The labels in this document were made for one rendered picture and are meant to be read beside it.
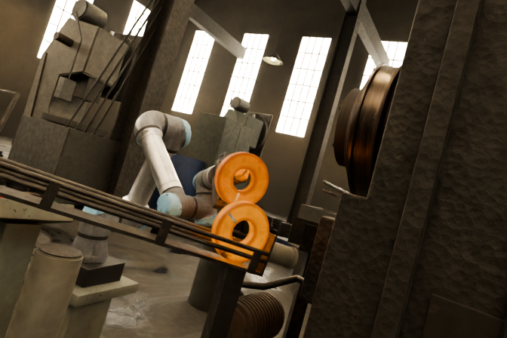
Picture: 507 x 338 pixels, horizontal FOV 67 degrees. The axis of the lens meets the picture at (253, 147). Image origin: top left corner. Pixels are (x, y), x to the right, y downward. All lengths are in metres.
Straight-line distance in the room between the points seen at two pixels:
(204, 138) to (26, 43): 9.52
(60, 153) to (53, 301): 2.93
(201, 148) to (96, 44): 2.47
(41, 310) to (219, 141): 3.88
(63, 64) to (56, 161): 2.92
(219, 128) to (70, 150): 1.80
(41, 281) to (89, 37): 5.58
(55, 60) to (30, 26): 6.97
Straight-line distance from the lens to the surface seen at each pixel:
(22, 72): 13.72
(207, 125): 4.99
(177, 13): 4.37
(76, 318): 1.66
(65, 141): 4.00
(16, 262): 1.28
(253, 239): 1.02
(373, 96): 1.20
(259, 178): 1.09
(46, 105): 6.72
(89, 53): 6.39
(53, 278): 1.13
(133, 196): 1.65
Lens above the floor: 0.84
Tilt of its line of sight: 4 degrees up
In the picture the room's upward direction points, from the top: 16 degrees clockwise
